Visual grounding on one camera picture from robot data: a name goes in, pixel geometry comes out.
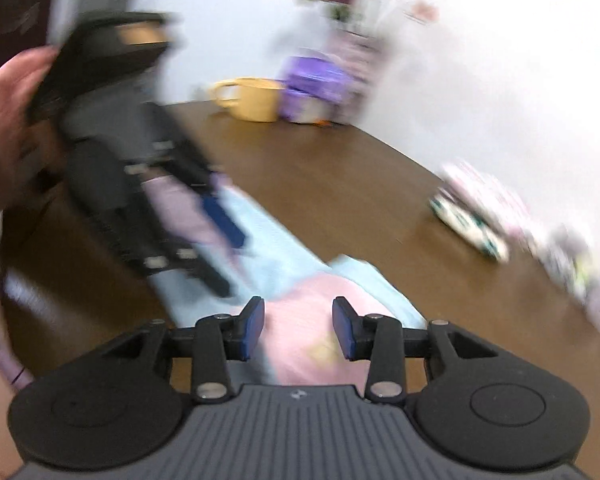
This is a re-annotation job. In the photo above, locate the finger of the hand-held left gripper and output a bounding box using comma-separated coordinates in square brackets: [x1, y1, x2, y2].
[139, 195, 231, 299]
[149, 104, 247, 251]

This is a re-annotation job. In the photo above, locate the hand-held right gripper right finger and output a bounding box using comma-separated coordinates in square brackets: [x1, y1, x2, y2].
[332, 296, 499, 404]

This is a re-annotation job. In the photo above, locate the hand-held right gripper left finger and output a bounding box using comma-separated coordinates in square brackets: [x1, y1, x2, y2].
[101, 296, 266, 405]

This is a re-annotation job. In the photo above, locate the pink and blue sleeveless top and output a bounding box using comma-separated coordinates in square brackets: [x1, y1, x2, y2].
[140, 175, 429, 387]

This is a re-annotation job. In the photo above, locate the person's left hand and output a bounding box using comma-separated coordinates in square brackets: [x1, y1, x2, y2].
[0, 45, 70, 224]

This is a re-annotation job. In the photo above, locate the yellow mug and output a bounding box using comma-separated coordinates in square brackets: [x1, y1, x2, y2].
[210, 77, 286, 124]

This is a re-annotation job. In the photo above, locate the purple tissue pack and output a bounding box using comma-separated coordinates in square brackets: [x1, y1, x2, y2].
[279, 87, 342, 126]
[284, 55, 362, 104]

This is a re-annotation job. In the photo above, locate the white green-flowered folded cloth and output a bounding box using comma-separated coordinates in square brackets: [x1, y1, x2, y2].
[427, 192, 511, 264]

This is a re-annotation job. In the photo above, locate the pink floral folded cloth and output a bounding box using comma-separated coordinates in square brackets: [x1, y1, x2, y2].
[439, 160, 537, 242]

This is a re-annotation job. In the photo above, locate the fuzzy purple vase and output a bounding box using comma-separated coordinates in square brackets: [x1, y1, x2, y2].
[325, 30, 387, 126]

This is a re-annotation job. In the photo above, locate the white astronaut speaker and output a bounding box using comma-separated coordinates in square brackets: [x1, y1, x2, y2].
[535, 225, 598, 301]

